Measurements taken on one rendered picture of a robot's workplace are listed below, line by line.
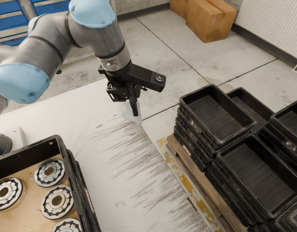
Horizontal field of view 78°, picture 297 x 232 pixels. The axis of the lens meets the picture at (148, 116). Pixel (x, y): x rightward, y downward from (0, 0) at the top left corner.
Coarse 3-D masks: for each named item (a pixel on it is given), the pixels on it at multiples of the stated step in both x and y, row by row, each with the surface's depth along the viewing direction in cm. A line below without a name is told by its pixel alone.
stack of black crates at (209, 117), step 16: (192, 96) 127; (208, 96) 137; (224, 96) 124; (192, 112) 114; (208, 112) 128; (224, 112) 128; (240, 112) 117; (176, 128) 146; (192, 128) 122; (208, 128) 107; (224, 128) 120; (240, 128) 120; (192, 144) 132; (208, 144) 113; (224, 144) 107; (208, 160) 120
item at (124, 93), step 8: (128, 64) 45; (104, 72) 47; (112, 72) 45; (120, 72) 44; (112, 80) 49; (120, 80) 50; (112, 88) 51; (120, 88) 50; (128, 88) 50; (136, 88) 51; (120, 96) 53; (128, 96) 53; (136, 96) 51
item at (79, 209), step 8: (56, 136) 65; (32, 144) 63; (40, 144) 63; (16, 152) 61; (64, 152) 61; (0, 160) 60; (64, 160) 59; (64, 168) 58; (72, 176) 56; (72, 184) 55; (72, 192) 53; (80, 200) 53; (80, 208) 51; (80, 216) 51; (80, 224) 48
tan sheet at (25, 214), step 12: (60, 156) 71; (36, 168) 68; (24, 180) 65; (36, 192) 63; (24, 204) 60; (36, 204) 60; (0, 216) 58; (12, 216) 58; (24, 216) 58; (36, 216) 58; (72, 216) 58; (0, 228) 56; (12, 228) 56; (24, 228) 56; (36, 228) 56; (48, 228) 56
